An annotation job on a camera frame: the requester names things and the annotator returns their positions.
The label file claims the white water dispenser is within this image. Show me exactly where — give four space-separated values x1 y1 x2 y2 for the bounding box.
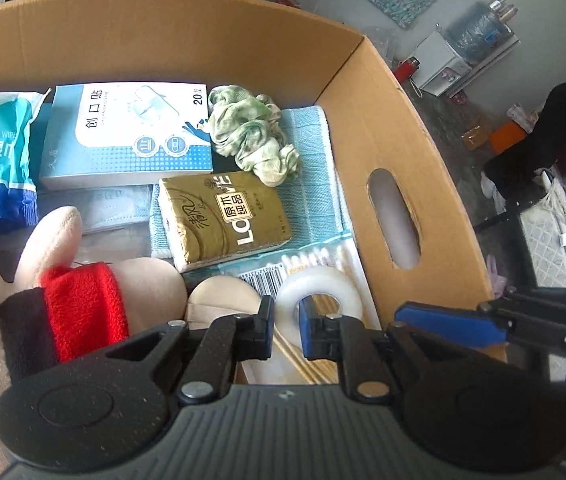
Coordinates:
410 32 472 96

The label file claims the green white fabric scrunchie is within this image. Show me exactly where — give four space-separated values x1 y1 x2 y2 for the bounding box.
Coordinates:
205 84 300 188

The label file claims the white tape roll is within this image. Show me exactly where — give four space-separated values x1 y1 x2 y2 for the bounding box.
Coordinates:
274 266 363 348

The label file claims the brown cardboard box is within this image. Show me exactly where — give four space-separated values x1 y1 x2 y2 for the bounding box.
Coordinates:
0 0 510 361

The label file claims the person in black clothes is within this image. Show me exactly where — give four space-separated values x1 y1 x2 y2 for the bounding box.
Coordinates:
480 82 566 200

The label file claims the light blue checked towel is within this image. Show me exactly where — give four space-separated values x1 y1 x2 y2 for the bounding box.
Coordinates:
148 104 355 261

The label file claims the blue water jug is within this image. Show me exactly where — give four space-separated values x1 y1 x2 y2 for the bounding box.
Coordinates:
442 0 513 65

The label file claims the gold tissue pack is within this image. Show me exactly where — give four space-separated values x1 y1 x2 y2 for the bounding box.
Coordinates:
158 171 293 273

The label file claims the plush doll red shirt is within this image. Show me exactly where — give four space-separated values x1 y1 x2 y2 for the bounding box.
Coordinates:
0 206 187 471

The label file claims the blue white bandage box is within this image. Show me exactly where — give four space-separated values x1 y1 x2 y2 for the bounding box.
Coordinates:
38 81 213 191

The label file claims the red thermos bottle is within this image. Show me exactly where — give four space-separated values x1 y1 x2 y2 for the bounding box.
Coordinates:
394 56 420 84

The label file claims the cotton swabs plastic bag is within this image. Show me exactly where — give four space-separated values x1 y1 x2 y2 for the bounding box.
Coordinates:
185 233 381 385

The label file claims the beige powder puff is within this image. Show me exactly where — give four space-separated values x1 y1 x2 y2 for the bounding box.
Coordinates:
185 275 261 330

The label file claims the face masks plastic pack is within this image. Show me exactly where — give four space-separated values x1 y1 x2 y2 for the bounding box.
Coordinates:
38 185 152 233

